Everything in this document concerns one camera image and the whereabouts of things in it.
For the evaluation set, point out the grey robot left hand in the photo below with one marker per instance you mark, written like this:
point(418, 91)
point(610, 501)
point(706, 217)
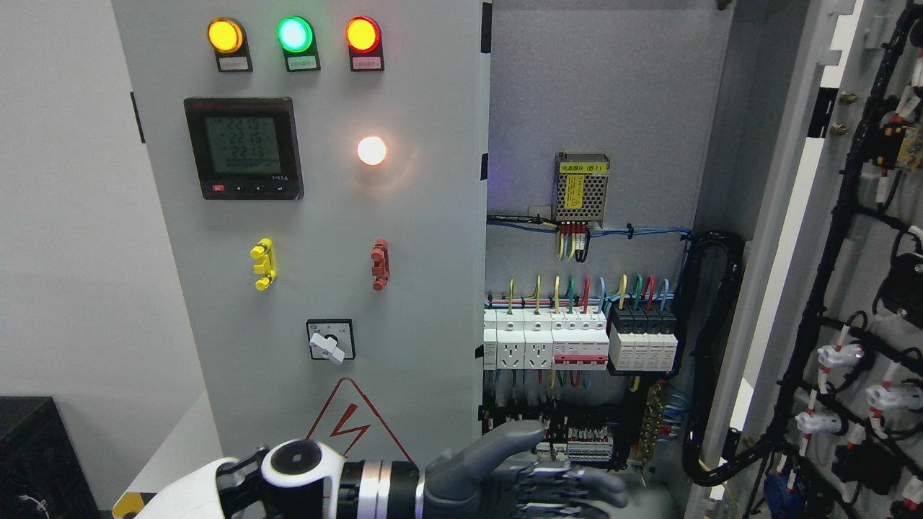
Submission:
point(498, 476)

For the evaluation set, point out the grey cabinet door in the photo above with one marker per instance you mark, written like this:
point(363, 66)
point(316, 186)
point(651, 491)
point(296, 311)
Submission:
point(415, 341)
point(815, 164)

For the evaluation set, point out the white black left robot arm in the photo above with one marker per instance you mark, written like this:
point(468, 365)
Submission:
point(295, 479)

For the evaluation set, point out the red indicator lamp left door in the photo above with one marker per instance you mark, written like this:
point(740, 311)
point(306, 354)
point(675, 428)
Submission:
point(364, 40)

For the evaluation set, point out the green indicator lamp left door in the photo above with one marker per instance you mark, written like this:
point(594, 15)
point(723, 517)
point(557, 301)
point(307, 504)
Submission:
point(298, 44)

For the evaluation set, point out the yellow indicator lamp left door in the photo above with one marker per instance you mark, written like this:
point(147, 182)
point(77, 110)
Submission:
point(230, 45)

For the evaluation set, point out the lower relay terminal row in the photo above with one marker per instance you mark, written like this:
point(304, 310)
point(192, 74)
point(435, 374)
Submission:
point(570, 433)

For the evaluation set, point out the red electric hazard sticker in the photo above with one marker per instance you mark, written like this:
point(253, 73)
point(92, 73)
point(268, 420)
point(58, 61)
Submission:
point(351, 424)

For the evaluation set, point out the white socket breaker row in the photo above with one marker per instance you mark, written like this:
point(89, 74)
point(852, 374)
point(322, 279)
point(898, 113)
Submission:
point(563, 340)

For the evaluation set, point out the black surge protector block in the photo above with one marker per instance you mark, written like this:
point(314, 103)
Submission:
point(643, 342)

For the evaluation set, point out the red terminal socket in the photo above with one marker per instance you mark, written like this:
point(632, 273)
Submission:
point(380, 268)

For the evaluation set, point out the yellow terminal socket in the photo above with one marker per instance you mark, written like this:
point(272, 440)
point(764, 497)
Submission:
point(264, 267)

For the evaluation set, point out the metal mesh power supply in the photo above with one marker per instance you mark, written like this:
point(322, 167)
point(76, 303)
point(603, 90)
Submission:
point(581, 182)

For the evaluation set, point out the white indicator lamp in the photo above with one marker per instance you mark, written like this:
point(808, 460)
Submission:
point(372, 150)

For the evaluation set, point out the black digital power meter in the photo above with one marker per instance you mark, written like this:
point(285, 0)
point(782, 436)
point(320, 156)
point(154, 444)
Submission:
point(245, 148)

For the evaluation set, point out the black box lower left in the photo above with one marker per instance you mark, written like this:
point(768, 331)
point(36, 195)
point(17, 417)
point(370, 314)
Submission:
point(41, 476)

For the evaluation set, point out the white rotary selector switch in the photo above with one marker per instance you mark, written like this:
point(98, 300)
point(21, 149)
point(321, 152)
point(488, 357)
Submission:
point(332, 340)

